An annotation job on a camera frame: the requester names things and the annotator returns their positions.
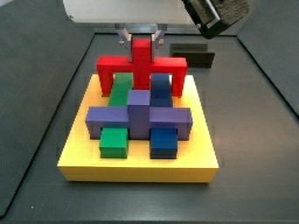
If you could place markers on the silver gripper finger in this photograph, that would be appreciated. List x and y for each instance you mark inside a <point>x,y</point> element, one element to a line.
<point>124,38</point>
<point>157,37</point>

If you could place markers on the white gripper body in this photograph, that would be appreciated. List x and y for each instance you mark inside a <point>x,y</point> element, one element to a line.
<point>126,11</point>

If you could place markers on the red cross-shaped block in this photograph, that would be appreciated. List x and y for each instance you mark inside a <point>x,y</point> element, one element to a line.
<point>141,65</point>

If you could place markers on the yellow base board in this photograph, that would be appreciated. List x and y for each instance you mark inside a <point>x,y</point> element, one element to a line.
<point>195,165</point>

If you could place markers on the purple cross-shaped block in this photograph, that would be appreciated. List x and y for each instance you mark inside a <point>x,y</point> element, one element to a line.
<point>142,118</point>

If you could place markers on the green rectangular block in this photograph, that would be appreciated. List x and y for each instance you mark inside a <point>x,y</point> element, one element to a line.
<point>113,136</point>

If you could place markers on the blue rectangular block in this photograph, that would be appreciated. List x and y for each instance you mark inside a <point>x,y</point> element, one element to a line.
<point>162,143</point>

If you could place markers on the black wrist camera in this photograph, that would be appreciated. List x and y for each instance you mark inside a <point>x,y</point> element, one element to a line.
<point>215,15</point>

